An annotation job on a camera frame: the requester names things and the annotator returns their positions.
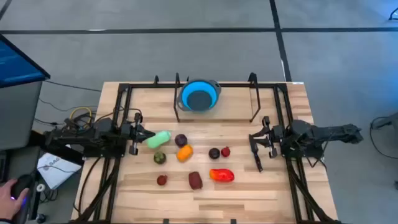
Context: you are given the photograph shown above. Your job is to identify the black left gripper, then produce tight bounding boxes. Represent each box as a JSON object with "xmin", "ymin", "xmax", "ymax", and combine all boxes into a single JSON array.
[{"xmin": 120, "ymin": 112, "xmax": 155, "ymax": 156}]

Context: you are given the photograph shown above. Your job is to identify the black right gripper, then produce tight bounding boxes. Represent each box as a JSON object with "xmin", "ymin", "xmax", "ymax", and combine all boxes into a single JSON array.
[{"xmin": 249, "ymin": 116, "xmax": 285, "ymax": 159}]

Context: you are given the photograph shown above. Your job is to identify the light green napa cabbage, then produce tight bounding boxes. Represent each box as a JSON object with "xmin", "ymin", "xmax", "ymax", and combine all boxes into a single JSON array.
[{"xmin": 145, "ymin": 130, "xmax": 172, "ymax": 149}]

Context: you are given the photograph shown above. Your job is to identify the black knife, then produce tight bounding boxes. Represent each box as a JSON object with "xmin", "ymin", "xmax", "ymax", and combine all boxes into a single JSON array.
[{"xmin": 251, "ymin": 140, "xmax": 264, "ymax": 173}]

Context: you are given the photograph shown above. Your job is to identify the olive green toy fruit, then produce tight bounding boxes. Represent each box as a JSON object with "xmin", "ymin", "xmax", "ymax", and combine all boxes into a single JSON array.
[{"xmin": 153, "ymin": 151, "xmax": 167, "ymax": 166}]

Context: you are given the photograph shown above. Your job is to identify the dark purple round fruit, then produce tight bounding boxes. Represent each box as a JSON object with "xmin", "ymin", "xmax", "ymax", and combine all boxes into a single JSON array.
[{"xmin": 174, "ymin": 133, "xmax": 188, "ymax": 148}]

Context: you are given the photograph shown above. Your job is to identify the orange fruit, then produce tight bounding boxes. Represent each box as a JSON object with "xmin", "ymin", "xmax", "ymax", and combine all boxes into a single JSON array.
[{"xmin": 176, "ymin": 144, "xmax": 194, "ymax": 163}]

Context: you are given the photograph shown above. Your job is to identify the red bell pepper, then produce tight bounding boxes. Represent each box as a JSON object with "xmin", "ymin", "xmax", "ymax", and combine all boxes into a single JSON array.
[{"xmin": 208, "ymin": 168, "xmax": 235, "ymax": 183}]

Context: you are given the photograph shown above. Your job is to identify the wooden riser shelf black legs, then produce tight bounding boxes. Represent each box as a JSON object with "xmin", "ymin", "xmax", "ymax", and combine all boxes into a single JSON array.
[{"xmin": 172, "ymin": 72, "xmax": 261, "ymax": 123}]

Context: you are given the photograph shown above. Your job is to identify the blue collapsible bowl grey rim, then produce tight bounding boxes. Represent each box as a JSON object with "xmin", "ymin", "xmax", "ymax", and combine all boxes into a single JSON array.
[{"xmin": 176, "ymin": 79, "xmax": 223, "ymax": 113}]

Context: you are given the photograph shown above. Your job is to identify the white printed booklet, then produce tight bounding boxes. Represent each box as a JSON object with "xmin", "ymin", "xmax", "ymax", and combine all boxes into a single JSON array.
[{"xmin": 36, "ymin": 152, "xmax": 82, "ymax": 190}]

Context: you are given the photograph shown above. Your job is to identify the grey monitor stand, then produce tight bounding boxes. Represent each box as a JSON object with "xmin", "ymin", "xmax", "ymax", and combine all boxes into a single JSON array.
[{"xmin": 0, "ymin": 81, "xmax": 44, "ymax": 151}]

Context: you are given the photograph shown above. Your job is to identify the black computer mouse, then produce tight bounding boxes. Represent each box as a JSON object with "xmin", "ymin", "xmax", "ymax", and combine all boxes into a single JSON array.
[{"xmin": 11, "ymin": 174, "xmax": 35, "ymax": 203}]

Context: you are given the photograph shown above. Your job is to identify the blue screen monitor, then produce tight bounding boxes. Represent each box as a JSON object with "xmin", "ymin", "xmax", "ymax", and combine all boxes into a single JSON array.
[{"xmin": 0, "ymin": 33, "xmax": 51, "ymax": 89}]

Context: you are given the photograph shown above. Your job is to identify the person's hand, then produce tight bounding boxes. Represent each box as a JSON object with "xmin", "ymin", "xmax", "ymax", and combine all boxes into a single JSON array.
[{"xmin": 0, "ymin": 179, "xmax": 29, "ymax": 221}]

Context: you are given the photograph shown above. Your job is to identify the black metal table frame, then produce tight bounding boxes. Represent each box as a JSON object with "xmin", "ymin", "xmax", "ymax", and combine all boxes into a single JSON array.
[{"xmin": 70, "ymin": 74, "xmax": 343, "ymax": 224}]

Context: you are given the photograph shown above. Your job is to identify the yellow cable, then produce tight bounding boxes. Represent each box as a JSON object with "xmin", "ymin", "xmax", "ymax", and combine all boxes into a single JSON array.
[{"xmin": 68, "ymin": 106, "xmax": 93, "ymax": 125}]

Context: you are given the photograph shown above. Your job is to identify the thin black floor cable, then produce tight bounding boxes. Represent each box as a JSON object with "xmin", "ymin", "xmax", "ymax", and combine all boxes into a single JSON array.
[{"xmin": 43, "ymin": 80, "xmax": 102, "ymax": 93}]

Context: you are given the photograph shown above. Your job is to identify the black looped floor cable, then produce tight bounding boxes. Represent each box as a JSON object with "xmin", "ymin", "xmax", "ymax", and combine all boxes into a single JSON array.
[{"xmin": 369, "ymin": 116, "xmax": 398, "ymax": 160}]

